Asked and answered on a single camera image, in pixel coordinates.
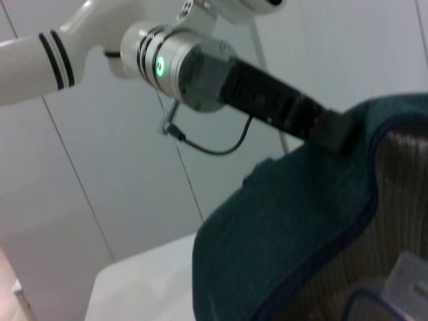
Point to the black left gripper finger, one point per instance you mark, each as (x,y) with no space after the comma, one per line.
(336,132)

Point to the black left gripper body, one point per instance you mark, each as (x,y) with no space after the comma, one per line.
(267,97)

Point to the teal blue insulated bag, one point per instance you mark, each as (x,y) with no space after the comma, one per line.
(284,217)

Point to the clear container blue rim lid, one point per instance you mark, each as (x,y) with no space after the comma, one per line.
(401,284)

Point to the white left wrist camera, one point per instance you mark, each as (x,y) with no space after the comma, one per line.
(234,10)

